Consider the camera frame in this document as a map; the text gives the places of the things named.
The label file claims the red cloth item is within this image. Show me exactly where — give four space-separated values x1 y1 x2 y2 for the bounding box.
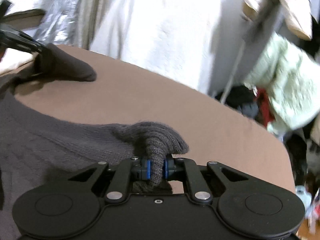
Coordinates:
255 88 275 128

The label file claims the white curtain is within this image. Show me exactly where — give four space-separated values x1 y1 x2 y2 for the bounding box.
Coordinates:
77 0 251 98

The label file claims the pale green patterned cloth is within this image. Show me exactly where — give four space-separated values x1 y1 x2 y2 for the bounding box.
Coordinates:
244 33 319 135

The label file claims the dark grey knitted sweater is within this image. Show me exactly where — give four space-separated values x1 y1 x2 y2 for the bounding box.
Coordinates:
1 44 189 239

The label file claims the silver foil sheet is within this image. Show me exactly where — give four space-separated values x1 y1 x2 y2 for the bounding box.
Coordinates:
33 0 80 45

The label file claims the brown table cloth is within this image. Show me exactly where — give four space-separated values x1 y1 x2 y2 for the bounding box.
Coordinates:
14 46 294 191

